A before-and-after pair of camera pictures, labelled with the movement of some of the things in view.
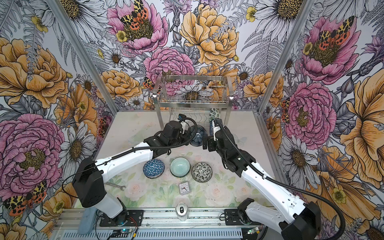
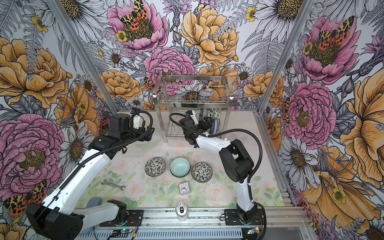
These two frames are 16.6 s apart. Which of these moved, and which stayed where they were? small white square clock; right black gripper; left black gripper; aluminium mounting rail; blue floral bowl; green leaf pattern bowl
Moved: right black gripper; left black gripper
Stayed: aluminium mounting rail; blue floral bowl; small white square clock; green leaf pattern bowl
